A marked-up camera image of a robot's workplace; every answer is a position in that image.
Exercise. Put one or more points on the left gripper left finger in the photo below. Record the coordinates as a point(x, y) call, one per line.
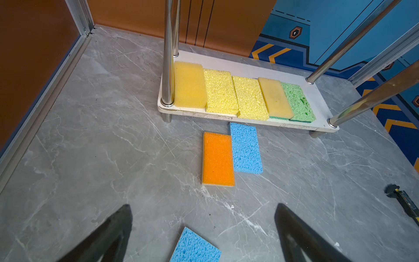
point(108, 243)

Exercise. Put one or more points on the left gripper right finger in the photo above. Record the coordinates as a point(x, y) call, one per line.
point(299, 242)

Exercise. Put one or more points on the small blue sponge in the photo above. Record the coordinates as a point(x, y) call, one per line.
point(245, 149)

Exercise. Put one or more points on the orange sponge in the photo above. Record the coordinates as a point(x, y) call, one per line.
point(218, 168)

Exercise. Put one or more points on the green sponge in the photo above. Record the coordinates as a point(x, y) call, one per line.
point(299, 104)

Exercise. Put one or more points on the dark yellow sponge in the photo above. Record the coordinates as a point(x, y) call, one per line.
point(275, 99)

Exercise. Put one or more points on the white two-tier shelf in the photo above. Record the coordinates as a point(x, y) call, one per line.
point(325, 122)

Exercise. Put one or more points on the light yellow sponge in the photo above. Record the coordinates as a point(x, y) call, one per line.
point(251, 102)
point(221, 95)

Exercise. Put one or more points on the thick yellow sponge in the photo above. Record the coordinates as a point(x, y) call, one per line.
point(190, 89)

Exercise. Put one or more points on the large blue sponge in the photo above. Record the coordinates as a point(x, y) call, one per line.
point(193, 248)

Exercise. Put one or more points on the yellow black caliper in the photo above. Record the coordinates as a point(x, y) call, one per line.
point(393, 191)

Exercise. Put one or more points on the right aluminium frame post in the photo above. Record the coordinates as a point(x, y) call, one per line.
point(397, 49)

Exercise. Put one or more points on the aluminium frame post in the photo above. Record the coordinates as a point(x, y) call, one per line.
point(397, 49)
point(81, 15)

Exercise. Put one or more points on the left aluminium frame post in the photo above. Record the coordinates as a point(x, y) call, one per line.
point(81, 15)

